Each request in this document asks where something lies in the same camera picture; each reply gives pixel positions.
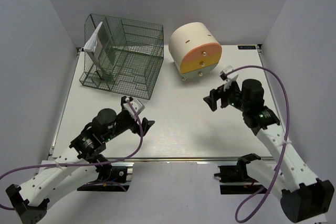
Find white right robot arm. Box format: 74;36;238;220
203;79;334;223

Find Canon manual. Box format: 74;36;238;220
84;22;116;83

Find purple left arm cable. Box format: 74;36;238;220
0;98;145;210

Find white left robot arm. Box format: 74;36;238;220
6;109;155;223

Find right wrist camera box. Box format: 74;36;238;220
220;66;238;91

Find round drawer organizer box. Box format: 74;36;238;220
169;22;222;81

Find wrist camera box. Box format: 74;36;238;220
220;66;238;91
121;96;145;117

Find green wire mesh organizer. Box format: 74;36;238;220
79;14;164;100

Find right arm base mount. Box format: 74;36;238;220
214;153;274;195

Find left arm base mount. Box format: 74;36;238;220
77;162;134;192

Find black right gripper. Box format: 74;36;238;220
204;79;249;112

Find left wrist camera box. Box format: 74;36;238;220
121;96;145;117

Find aluminium mounting rail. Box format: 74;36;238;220
106;155;276;164

